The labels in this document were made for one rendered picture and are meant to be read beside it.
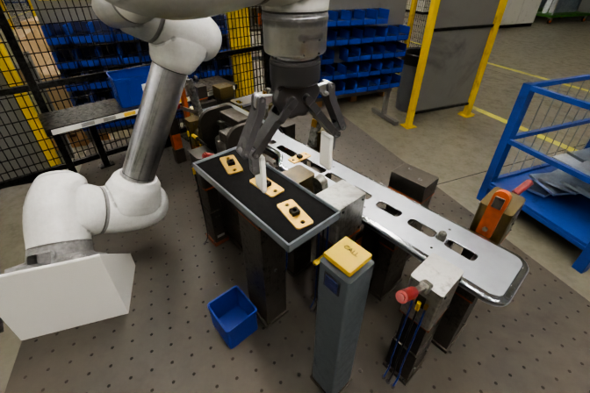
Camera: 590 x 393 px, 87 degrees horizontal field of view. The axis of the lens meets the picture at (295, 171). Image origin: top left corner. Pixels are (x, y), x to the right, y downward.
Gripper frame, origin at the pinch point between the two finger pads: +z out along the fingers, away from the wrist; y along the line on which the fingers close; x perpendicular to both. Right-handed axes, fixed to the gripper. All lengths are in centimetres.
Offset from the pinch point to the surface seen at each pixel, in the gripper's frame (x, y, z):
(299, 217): -1.5, 0.2, 9.8
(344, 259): -14.1, 1.2, 10.1
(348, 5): 220, 195, -1
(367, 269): -16.6, 4.3, 12.1
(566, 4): 501, 1398, 73
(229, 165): 23.3, -4.6, 9.6
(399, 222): -1.8, 31.8, 26.1
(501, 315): -26, 57, 56
